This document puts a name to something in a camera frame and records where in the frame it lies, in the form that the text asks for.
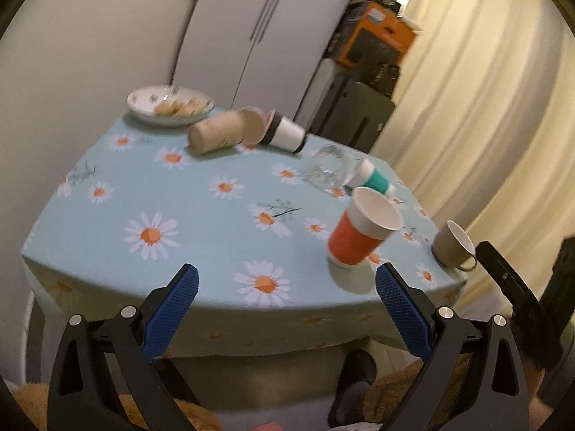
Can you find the black and white paper cup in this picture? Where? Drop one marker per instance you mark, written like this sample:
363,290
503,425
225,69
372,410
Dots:
287,134

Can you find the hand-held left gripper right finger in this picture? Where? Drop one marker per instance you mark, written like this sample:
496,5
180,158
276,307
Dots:
404,318

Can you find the clear glass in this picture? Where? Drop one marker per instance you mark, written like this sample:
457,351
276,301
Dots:
330,166

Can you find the blue daisy print tablecloth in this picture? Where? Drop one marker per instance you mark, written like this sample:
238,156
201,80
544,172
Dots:
179,197

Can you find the brown paper cup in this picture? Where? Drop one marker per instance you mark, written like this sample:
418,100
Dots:
213,134

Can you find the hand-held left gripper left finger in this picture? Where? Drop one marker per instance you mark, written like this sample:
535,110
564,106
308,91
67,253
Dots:
173,309

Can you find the white refrigerator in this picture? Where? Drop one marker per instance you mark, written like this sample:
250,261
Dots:
278,31

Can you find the orange and black box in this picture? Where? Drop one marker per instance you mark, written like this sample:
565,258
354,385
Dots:
382,31

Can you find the beige paper cup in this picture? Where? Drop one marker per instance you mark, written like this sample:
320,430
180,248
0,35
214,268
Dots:
254,125

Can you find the round biscuits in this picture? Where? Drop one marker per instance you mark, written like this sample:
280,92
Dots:
177,107

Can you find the brown plush fabric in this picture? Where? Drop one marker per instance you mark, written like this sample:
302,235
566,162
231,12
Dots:
395,390

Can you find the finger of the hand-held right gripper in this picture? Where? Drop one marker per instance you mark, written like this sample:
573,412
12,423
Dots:
510,280

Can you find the black shoe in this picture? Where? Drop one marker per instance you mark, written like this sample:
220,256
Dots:
355,390

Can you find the black cabinet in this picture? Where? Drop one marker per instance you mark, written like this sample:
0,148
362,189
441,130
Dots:
355,112

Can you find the white appliance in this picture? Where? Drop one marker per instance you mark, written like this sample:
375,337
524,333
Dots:
319,90

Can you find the orange paper cup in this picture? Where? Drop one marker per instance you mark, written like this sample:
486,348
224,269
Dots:
352,242

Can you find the cream curtain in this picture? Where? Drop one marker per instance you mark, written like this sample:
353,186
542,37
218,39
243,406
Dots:
485,98

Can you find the beige mug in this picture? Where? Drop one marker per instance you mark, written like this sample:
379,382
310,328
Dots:
449,244

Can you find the white patterned plate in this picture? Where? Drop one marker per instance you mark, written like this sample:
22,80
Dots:
141,101

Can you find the teal and white paper cup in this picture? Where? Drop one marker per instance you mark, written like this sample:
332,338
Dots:
375,179

